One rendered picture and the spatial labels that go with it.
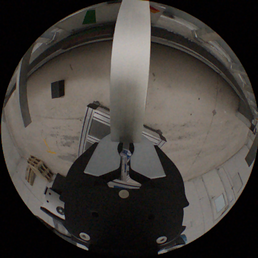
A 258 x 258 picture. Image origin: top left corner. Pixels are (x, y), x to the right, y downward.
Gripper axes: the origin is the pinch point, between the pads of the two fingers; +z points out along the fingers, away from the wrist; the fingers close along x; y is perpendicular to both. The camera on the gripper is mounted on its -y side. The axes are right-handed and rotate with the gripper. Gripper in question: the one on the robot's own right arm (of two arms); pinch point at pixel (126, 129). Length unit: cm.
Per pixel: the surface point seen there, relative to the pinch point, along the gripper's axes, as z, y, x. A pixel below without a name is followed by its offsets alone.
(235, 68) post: 7, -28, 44
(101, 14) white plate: 6.8, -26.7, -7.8
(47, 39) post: 7.8, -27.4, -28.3
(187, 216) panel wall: -36, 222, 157
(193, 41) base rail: 12.4, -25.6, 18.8
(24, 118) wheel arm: -2.3, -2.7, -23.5
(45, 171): 66, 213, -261
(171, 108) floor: 83, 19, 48
